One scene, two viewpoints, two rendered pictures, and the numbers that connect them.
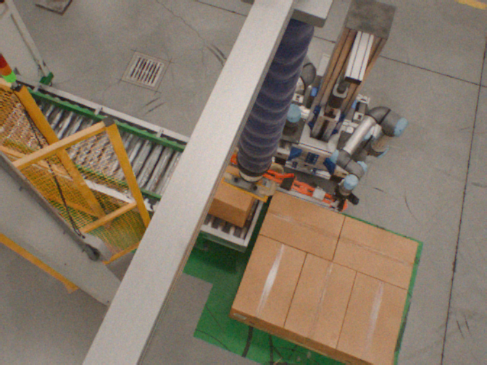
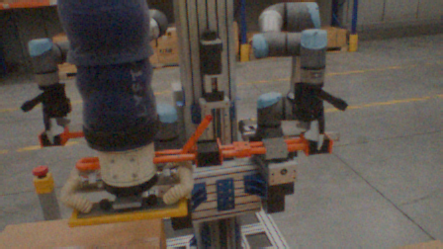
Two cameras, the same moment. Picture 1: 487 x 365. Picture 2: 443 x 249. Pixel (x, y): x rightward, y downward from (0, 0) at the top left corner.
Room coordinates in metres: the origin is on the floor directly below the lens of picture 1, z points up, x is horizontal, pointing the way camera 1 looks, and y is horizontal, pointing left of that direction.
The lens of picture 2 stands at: (0.22, 0.02, 1.78)
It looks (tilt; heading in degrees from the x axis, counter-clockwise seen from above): 22 degrees down; 340
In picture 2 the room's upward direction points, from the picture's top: 3 degrees counter-clockwise
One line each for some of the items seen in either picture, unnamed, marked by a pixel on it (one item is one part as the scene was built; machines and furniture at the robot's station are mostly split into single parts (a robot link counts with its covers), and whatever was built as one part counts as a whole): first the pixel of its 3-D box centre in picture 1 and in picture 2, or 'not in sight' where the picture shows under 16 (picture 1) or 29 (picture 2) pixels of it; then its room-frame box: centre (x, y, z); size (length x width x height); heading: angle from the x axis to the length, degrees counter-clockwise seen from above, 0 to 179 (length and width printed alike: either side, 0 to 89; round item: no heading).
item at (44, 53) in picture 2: not in sight; (44, 55); (1.62, 0.14, 1.57); 0.09 x 0.08 x 0.11; 127
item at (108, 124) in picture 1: (86, 225); not in sight; (0.78, 0.95, 1.05); 0.87 x 0.10 x 2.10; 131
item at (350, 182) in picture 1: (349, 183); (312, 48); (1.15, -0.63, 1.58); 0.09 x 0.08 x 0.11; 152
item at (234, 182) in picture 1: (245, 185); (129, 205); (1.20, -0.04, 1.17); 0.34 x 0.10 x 0.05; 75
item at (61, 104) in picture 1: (98, 113); not in sight; (1.85, 1.26, 0.60); 1.60 x 0.10 x 0.09; 79
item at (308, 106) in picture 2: (340, 193); (309, 101); (1.15, -0.62, 1.42); 0.09 x 0.08 x 0.12; 74
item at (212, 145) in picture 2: (288, 182); (208, 152); (1.23, -0.30, 1.28); 0.10 x 0.08 x 0.06; 165
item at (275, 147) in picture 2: (318, 195); (274, 148); (1.18, -0.51, 1.27); 0.07 x 0.07 x 0.04; 75
